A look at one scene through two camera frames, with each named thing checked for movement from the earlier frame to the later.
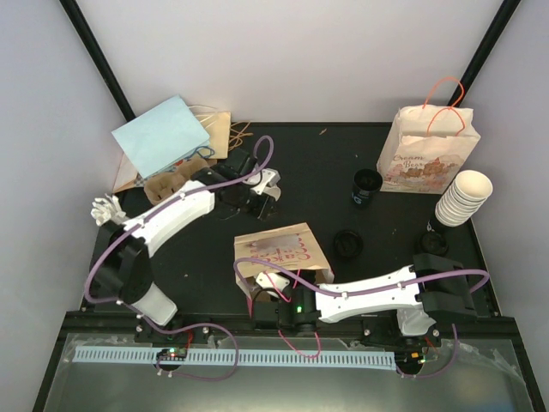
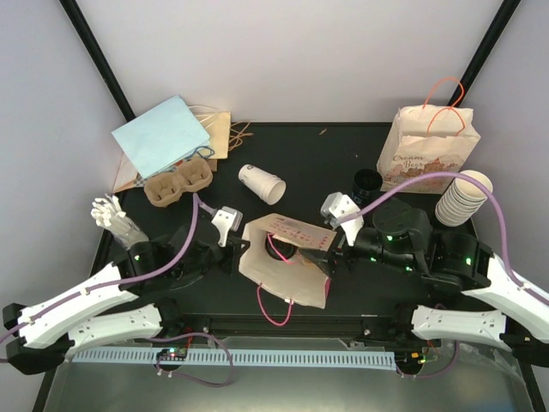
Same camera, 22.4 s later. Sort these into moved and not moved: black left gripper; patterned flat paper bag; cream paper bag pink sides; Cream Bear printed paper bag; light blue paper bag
Moved: cream paper bag pink sides; black left gripper
Not moved: patterned flat paper bag; Cream Bear printed paper bag; light blue paper bag
